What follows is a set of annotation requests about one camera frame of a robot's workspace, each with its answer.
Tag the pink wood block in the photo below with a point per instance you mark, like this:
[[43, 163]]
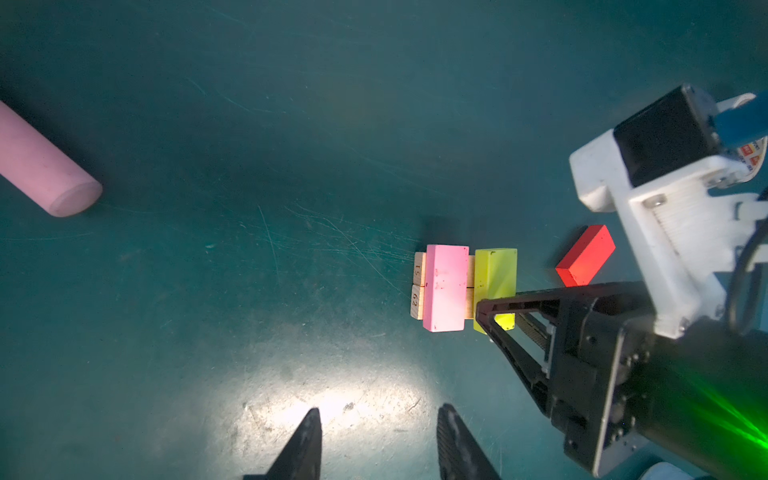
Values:
[[446, 272]]

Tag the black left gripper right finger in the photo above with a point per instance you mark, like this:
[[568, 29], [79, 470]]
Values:
[[459, 455]]

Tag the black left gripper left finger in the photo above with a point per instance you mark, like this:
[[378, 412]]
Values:
[[301, 457]]

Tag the yellow-green wood block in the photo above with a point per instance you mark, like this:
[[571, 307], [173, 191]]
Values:
[[494, 277]]

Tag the white tape roll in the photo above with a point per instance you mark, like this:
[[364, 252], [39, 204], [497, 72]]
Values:
[[752, 154]]

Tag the light blue mug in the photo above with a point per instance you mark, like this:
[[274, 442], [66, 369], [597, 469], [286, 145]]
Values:
[[665, 471]]

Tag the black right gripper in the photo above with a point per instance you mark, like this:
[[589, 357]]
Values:
[[613, 383]]

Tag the natural wood block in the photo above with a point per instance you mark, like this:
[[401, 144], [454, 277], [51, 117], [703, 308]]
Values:
[[417, 303], [419, 274]]

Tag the purple pink toy spatula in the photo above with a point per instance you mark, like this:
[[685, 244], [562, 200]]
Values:
[[42, 171]]

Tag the red wood block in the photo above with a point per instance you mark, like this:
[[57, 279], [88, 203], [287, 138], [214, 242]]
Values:
[[586, 257]]

